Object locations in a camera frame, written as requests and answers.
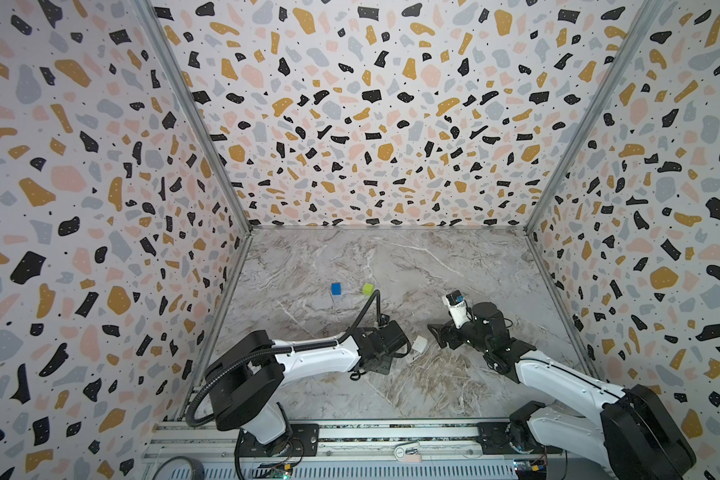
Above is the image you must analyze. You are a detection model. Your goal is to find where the white battery cover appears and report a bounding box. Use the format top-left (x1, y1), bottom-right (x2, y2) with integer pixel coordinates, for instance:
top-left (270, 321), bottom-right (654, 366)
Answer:
top-left (412, 335), bottom-right (428, 354)

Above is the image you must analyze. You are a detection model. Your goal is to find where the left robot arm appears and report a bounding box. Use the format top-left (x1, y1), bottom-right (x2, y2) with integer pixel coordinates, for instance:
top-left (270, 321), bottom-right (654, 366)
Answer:
top-left (204, 321), bottom-right (412, 446)

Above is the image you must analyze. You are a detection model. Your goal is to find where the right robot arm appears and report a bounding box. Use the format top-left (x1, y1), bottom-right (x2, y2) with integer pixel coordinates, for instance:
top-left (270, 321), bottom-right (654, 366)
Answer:
top-left (428, 290), bottom-right (697, 479)

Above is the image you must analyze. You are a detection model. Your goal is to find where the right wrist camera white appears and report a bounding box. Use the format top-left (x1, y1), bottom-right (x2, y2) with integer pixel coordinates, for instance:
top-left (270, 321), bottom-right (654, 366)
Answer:
top-left (443, 290), bottom-right (471, 329)

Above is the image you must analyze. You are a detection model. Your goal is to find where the black corrugated cable conduit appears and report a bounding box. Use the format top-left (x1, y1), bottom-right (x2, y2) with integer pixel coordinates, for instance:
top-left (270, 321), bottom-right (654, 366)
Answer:
top-left (184, 289), bottom-right (385, 428)

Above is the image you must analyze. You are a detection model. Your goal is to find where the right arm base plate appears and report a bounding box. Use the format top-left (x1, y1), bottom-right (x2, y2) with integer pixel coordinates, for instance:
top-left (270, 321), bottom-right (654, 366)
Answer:
top-left (476, 421), bottom-right (563, 456)

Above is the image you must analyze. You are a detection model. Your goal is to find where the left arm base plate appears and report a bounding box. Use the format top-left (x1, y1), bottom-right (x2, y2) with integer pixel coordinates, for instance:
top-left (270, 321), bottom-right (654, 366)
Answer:
top-left (238, 423), bottom-right (320, 459)

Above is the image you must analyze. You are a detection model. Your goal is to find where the aluminium mounting rail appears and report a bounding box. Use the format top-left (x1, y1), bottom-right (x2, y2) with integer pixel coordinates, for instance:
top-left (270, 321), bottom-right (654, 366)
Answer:
top-left (140, 418), bottom-right (589, 480)

